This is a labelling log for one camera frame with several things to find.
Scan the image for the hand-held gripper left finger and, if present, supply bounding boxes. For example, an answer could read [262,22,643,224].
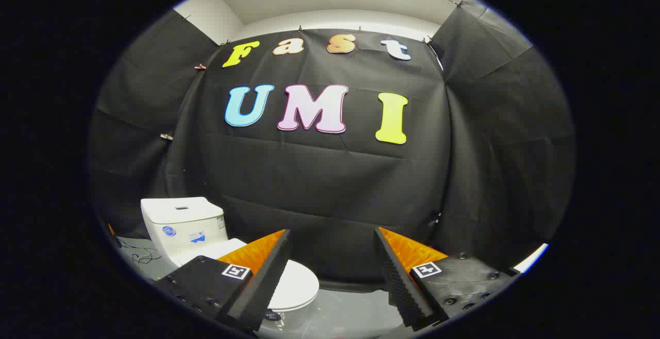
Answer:
[155,229,293,335]

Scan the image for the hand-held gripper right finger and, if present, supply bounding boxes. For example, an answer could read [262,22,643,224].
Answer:
[374,227,521,332]

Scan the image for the white toilet lid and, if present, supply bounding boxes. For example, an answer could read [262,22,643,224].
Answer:
[178,238,320,313]

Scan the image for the white toilet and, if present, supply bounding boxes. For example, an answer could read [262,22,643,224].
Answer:
[141,197,316,332]

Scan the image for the black backdrop cloth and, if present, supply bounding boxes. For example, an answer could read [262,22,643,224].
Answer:
[89,0,577,294]

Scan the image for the tangled black floor cables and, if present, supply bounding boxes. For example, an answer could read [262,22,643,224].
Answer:
[130,244,161,266]

